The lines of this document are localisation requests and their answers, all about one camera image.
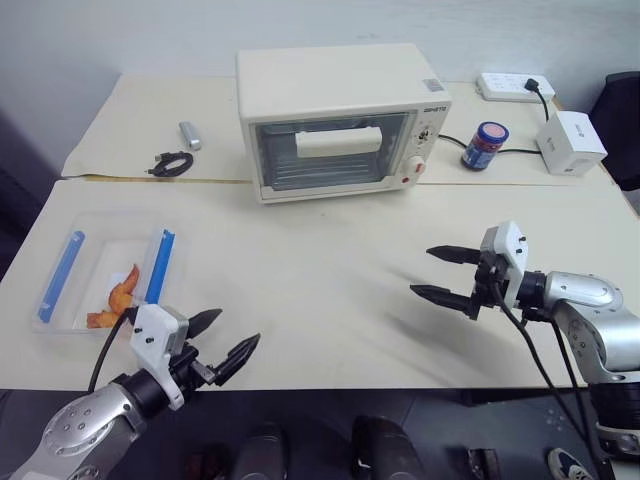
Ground black chair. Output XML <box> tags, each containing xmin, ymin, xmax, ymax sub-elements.
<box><xmin>591</xmin><ymin>71</ymin><xmax>640</xmax><ymax>192</ymax></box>

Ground white power strip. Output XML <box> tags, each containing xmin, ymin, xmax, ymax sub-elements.
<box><xmin>474</xmin><ymin>72</ymin><xmax>557</xmax><ymax>103</ymax></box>

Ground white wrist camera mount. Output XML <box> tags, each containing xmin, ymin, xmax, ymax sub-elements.
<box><xmin>479</xmin><ymin>219</ymin><xmax>532</xmax><ymax>312</ymax></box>
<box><xmin>124</xmin><ymin>304</ymin><xmax>191</xmax><ymax>412</ymax></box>

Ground cream toaster oven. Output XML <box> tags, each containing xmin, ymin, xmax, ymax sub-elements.
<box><xmin>235</xmin><ymin>42</ymin><xmax>454</xmax><ymax>205</ymax></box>

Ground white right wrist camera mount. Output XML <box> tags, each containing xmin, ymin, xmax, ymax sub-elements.
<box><xmin>479</xmin><ymin>219</ymin><xmax>532</xmax><ymax>312</ymax></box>

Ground dark rounded shape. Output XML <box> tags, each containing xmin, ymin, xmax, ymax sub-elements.
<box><xmin>233</xmin><ymin>421</ymin><xmax>302</xmax><ymax>480</ymax></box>
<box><xmin>351</xmin><ymin>414</ymin><xmax>427</xmax><ymax>480</ymax></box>

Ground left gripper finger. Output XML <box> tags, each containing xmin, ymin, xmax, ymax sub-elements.
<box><xmin>214</xmin><ymin>332</ymin><xmax>262</xmax><ymax>388</ymax></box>
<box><xmin>188</xmin><ymin>308</ymin><xmax>224</xmax><ymax>342</ymax></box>

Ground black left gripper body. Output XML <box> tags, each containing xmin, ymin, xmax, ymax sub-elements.
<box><xmin>171</xmin><ymin>341</ymin><xmax>222</xmax><ymax>394</ymax></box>

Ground silver cylinder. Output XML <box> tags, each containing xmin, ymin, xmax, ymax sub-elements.
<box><xmin>178</xmin><ymin>120</ymin><xmax>205</xmax><ymax>152</ymax></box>

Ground blue label jar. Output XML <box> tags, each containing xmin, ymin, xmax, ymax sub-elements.
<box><xmin>460</xmin><ymin>121</ymin><xmax>509</xmax><ymax>173</ymax></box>

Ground coiled black usb cable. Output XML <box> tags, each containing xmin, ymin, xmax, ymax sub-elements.
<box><xmin>143</xmin><ymin>151</ymin><xmax>195</xmax><ymax>178</ymax></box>

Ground white box adapter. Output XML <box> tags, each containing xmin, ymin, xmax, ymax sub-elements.
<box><xmin>534</xmin><ymin>110</ymin><xmax>609</xmax><ymax>176</ymax></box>

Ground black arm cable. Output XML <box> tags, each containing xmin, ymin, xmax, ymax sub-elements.
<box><xmin>488</xmin><ymin>272</ymin><xmax>609</xmax><ymax>480</ymax></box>
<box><xmin>88</xmin><ymin>306</ymin><xmax>139</xmax><ymax>394</ymax></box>

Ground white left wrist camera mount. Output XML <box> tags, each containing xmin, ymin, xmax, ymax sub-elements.
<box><xmin>124</xmin><ymin>304</ymin><xmax>191</xmax><ymax>412</ymax></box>

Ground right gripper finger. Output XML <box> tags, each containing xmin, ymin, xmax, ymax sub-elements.
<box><xmin>409</xmin><ymin>283</ymin><xmax>474</xmax><ymax>315</ymax></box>
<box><xmin>425</xmin><ymin>244</ymin><xmax>484</xmax><ymax>267</ymax></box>

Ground blue container latch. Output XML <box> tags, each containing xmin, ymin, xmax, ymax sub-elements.
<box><xmin>37</xmin><ymin>229</ymin><xmax>87</xmax><ymax>322</ymax></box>
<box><xmin>143</xmin><ymin>228</ymin><xmax>177</xmax><ymax>307</ymax></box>

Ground clear plastic container blue handles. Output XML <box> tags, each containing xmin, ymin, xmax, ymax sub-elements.
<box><xmin>30</xmin><ymin>211</ymin><xmax>194</xmax><ymax>338</ymax></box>

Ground cream oven door handle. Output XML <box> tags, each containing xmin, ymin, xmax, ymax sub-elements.
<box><xmin>294</xmin><ymin>126</ymin><xmax>384</xmax><ymax>160</ymax></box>

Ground blue white sneaker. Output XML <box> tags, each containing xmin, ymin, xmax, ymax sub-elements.
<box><xmin>546</xmin><ymin>446</ymin><xmax>597</xmax><ymax>480</ymax></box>

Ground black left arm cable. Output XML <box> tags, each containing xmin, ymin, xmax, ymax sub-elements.
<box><xmin>88</xmin><ymin>306</ymin><xmax>139</xmax><ymax>394</ymax></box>

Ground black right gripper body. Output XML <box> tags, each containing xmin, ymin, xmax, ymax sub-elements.
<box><xmin>466</xmin><ymin>249</ymin><xmax>507</xmax><ymax>322</ymax></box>

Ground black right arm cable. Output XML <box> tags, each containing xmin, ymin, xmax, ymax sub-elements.
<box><xmin>488</xmin><ymin>272</ymin><xmax>609</xmax><ymax>480</ymax></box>

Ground curved orange fried food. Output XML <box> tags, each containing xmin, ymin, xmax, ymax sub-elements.
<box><xmin>108</xmin><ymin>264</ymin><xmax>143</xmax><ymax>315</ymax></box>

